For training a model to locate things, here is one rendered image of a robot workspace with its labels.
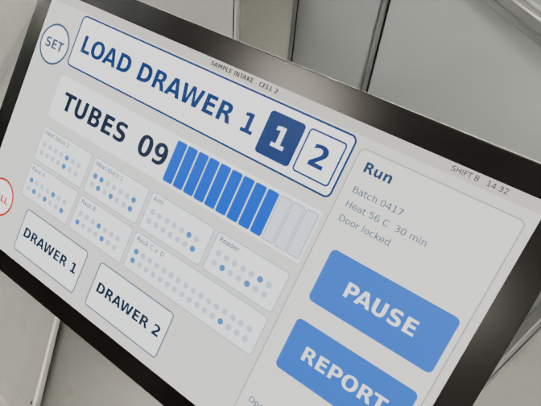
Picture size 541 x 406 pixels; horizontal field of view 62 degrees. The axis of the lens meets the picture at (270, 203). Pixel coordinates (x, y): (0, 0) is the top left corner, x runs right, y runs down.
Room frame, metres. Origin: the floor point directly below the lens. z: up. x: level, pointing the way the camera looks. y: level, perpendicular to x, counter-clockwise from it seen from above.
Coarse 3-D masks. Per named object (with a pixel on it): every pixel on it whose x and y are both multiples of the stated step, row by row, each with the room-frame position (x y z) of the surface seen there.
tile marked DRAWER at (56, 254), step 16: (32, 224) 0.29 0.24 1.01; (48, 224) 0.29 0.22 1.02; (16, 240) 0.28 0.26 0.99; (32, 240) 0.28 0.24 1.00; (48, 240) 0.27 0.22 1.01; (64, 240) 0.27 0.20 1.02; (32, 256) 0.27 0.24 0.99; (48, 256) 0.26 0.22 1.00; (64, 256) 0.26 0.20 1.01; (80, 256) 0.25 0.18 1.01; (48, 272) 0.25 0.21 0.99; (64, 272) 0.25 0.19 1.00; (80, 272) 0.24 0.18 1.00; (64, 288) 0.24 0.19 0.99
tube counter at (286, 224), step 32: (160, 128) 0.32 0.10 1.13; (160, 160) 0.30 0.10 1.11; (192, 160) 0.29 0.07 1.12; (224, 160) 0.28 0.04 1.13; (192, 192) 0.27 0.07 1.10; (224, 192) 0.27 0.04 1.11; (256, 192) 0.26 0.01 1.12; (256, 224) 0.24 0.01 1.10; (288, 224) 0.23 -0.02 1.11; (288, 256) 0.22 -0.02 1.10
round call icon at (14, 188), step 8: (0, 176) 0.34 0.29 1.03; (0, 184) 0.33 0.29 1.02; (8, 184) 0.33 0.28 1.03; (16, 184) 0.32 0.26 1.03; (0, 192) 0.32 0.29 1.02; (8, 192) 0.32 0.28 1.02; (16, 192) 0.32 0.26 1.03; (0, 200) 0.32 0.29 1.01; (8, 200) 0.32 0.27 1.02; (0, 208) 0.31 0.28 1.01; (8, 208) 0.31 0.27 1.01; (0, 216) 0.31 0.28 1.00; (8, 216) 0.30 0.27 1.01
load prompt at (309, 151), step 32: (96, 32) 0.41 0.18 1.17; (96, 64) 0.38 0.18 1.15; (128, 64) 0.37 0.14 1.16; (160, 64) 0.36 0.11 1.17; (192, 64) 0.35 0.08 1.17; (128, 96) 0.35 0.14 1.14; (160, 96) 0.34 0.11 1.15; (192, 96) 0.33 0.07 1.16; (224, 96) 0.32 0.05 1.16; (256, 96) 0.31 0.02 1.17; (192, 128) 0.31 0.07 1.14; (224, 128) 0.30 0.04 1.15; (256, 128) 0.30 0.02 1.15; (288, 128) 0.29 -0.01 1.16; (320, 128) 0.28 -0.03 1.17; (256, 160) 0.28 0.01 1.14; (288, 160) 0.27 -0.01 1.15; (320, 160) 0.26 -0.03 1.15; (320, 192) 0.25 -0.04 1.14
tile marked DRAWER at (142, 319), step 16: (96, 272) 0.24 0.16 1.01; (112, 272) 0.24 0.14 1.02; (96, 288) 0.23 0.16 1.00; (112, 288) 0.23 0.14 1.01; (128, 288) 0.22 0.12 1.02; (96, 304) 0.22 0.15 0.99; (112, 304) 0.22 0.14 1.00; (128, 304) 0.21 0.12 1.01; (144, 304) 0.21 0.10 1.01; (160, 304) 0.21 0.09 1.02; (112, 320) 0.21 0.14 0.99; (128, 320) 0.20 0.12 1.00; (144, 320) 0.20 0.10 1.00; (160, 320) 0.20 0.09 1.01; (128, 336) 0.19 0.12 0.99; (144, 336) 0.19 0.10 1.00; (160, 336) 0.19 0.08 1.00
